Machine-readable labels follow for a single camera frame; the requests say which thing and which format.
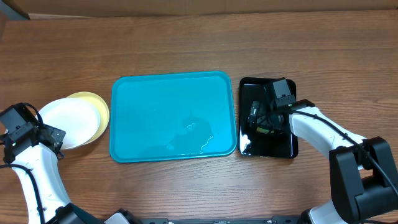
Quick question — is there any teal plastic tray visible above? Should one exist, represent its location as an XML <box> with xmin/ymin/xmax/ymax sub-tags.
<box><xmin>109</xmin><ymin>71</ymin><xmax>237</xmax><ymax>163</ymax></box>

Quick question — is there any yellow plate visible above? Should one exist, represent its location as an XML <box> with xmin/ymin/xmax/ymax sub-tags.
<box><xmin>68</xmin><ymin>91</ymin><xmax>110</xmax><ymax>145</ymax></box>

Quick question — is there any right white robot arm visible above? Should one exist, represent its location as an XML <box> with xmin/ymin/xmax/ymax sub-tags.
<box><xmin>248</xmin><ymin>100</ymin><xmax>397</xmax><ymax>223</ymax></box>

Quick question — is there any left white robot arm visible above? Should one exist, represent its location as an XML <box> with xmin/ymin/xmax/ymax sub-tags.
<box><xmin>1</xmin><ymin>123</ymin><xmax>139</xmax><ymax>224</ymax></box>

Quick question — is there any white plate with stain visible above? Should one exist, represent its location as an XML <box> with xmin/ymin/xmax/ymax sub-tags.
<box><xmin>39</xmin><ymin>98</ymin><xmax>101</xmax><ymax>150</ymax></box>

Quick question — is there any green yellow sponge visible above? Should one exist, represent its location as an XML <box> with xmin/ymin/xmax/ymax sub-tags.
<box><xmin>256</xmin><ymin>126</ymin><xmax>275</xmax><ymax>134</ymax></box>

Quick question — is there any black plastic tray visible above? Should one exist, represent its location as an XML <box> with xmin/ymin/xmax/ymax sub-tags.
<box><xmin>238</xmin><ymin>77</ymin><xmax>299</xmax><ymax>159</ymax></box>

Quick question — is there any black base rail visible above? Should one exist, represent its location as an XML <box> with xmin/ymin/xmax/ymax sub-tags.
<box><xmin>140</xmin><ymin>215</ymin><xmax>302</xmax><ymax>224</ymax></box>

